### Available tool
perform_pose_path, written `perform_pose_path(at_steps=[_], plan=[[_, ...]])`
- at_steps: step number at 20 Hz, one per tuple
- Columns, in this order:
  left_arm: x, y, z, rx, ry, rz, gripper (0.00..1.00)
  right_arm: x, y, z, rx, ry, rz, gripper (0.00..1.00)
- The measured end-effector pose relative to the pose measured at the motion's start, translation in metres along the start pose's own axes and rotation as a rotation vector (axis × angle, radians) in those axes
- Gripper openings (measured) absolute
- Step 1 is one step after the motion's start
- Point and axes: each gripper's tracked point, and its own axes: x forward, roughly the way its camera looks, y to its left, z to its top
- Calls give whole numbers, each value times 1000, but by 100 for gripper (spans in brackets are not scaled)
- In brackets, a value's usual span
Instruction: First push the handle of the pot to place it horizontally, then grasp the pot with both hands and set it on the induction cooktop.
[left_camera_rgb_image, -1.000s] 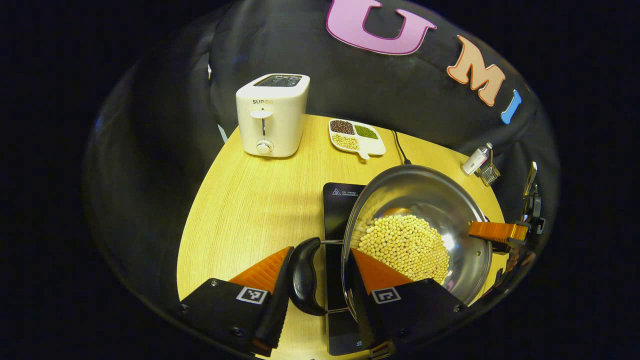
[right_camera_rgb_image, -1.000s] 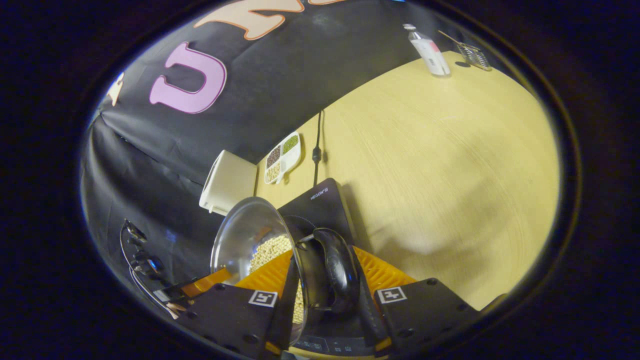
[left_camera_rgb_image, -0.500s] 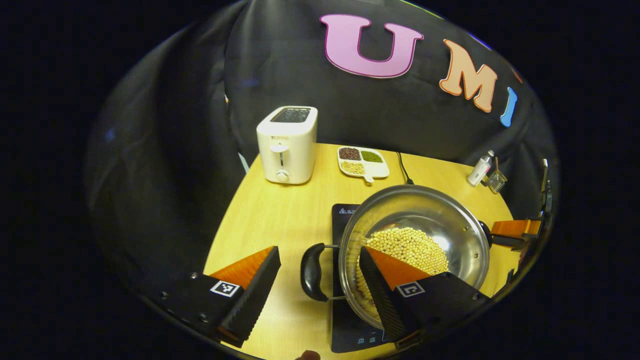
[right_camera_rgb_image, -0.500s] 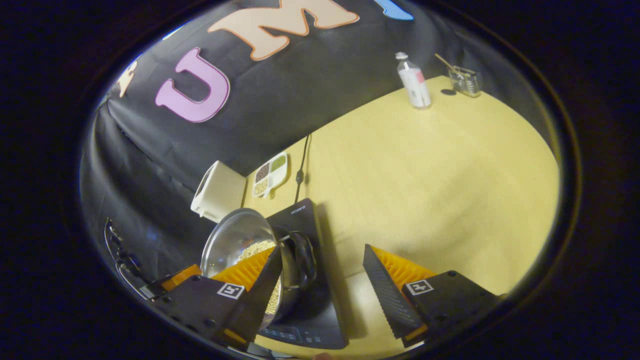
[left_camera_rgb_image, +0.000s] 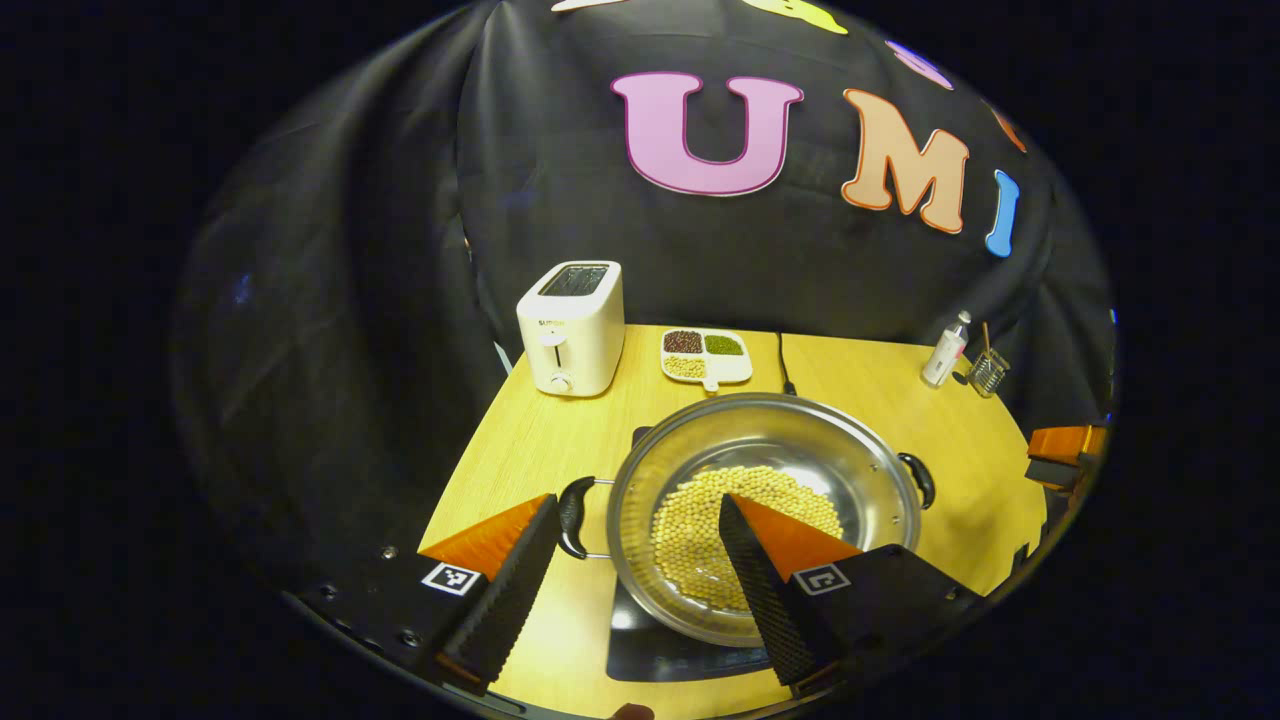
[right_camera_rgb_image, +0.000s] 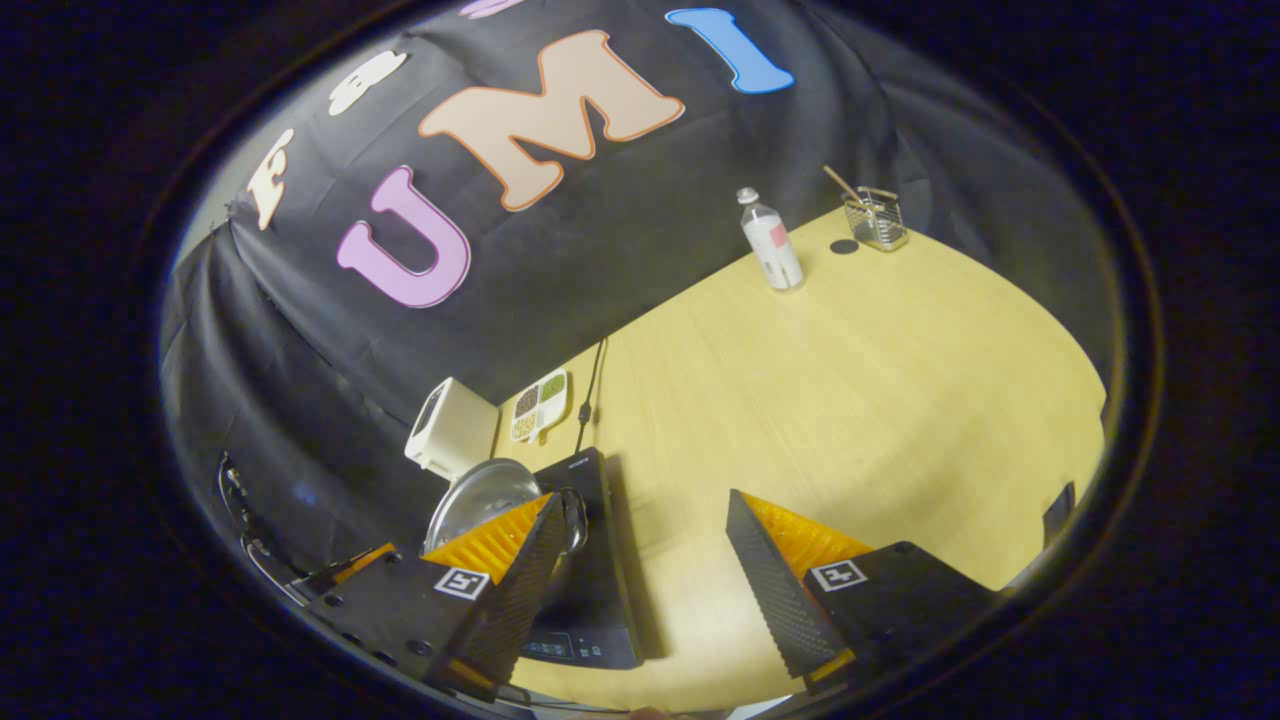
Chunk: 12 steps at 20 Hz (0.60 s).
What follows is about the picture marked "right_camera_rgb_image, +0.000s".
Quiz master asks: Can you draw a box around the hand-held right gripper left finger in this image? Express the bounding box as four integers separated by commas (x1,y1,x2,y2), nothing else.
300,492,572,697

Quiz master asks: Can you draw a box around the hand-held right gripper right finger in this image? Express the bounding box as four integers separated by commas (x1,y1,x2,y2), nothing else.
726,488,1002,692

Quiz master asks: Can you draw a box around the black induction cooktop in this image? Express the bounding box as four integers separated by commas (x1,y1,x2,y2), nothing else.
519,446,642,672

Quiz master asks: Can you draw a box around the steel pot with black handle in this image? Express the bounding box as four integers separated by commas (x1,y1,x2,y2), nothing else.
423,457,592,563

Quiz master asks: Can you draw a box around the white box-shaped appliance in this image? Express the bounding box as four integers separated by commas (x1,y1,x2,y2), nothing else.
403,376,501,482

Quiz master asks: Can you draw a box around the white divided dish of beans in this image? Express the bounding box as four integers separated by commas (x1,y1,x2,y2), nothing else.
508,367,571,445

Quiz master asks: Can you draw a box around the white plastic bottle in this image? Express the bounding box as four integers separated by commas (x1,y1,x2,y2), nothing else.
736,186,806,293

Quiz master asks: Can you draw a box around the black backdrop cloth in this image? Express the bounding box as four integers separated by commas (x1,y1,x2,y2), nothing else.
160,0,1116,601

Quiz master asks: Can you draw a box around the wooden stick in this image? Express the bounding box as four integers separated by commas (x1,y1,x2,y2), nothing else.
822,164,867,207

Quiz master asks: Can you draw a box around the black power cable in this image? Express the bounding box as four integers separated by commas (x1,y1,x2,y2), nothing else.
573,337,609,457

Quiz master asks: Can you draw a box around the wire mesh holder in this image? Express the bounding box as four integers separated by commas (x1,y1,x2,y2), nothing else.
842,186,910,253

